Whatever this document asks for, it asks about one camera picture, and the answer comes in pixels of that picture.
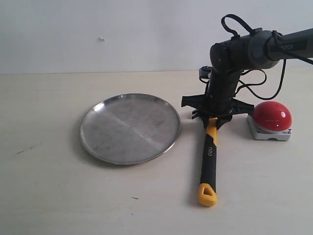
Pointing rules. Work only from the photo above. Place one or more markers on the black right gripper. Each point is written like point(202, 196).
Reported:
point(218, 99)

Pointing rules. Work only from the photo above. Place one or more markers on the yellow black claw hammer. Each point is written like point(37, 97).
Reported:
point(207, 195)

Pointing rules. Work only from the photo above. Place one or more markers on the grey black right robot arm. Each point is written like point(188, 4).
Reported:
point(229, 59)

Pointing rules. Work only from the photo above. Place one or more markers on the red dome push button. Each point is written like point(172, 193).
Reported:
point(271, 120)

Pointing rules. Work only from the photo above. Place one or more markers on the round steel plate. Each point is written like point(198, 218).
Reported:
point(130, 129)

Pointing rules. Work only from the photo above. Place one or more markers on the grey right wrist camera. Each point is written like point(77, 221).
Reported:
point(204, 73)

